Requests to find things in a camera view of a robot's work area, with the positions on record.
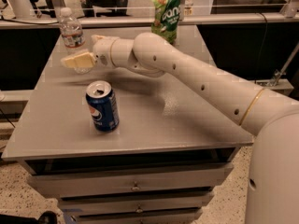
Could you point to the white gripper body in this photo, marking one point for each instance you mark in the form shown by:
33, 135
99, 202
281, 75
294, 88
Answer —
102, 54

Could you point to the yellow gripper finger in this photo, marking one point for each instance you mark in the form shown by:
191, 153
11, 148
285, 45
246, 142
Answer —
101, 39
80, 59

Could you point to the clear plastic water bottle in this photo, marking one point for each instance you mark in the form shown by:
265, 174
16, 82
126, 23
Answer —
71, 31

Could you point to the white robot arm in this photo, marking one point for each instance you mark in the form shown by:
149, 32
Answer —
273, 118

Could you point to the green rice chip bag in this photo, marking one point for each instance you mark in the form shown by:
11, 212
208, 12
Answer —
167, 13

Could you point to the blue Pepsi can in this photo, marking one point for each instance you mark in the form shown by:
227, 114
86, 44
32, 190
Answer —
101, 100

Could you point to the grey drawer cabinet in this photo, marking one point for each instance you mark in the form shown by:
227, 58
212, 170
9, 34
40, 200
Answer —
162, 123

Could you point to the top grey drawer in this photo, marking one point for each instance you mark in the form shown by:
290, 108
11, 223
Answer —
130, 180

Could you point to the grey drawer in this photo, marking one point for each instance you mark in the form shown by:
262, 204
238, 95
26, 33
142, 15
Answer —
130, 180
138, 203
186, 215

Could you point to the black object bottom left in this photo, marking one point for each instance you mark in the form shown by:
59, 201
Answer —
46, 218

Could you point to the middle grey drawer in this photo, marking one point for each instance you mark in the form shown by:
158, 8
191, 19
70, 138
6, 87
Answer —
138, 203

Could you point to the bottom grey drawer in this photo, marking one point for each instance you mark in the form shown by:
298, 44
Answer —
186, 215

